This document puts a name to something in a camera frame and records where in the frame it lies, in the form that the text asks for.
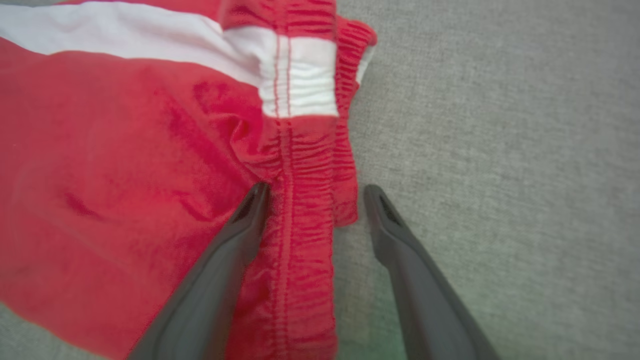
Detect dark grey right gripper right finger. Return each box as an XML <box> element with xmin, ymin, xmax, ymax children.
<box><xmin>363</xmin><ymin>184</ymin><xmax>501</xmax><ymax>360</ymax></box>

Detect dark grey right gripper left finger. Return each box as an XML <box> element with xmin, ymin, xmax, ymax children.
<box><xmin>127</xmin><ymin>181</ymin><xmax>272</xmax><ymax>360</ymax></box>

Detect red white-striped shorts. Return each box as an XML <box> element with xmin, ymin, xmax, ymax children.
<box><xmin>0</xmin><ymin>0</ymin><xmax>379</xmax><ymax>360</ymax></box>

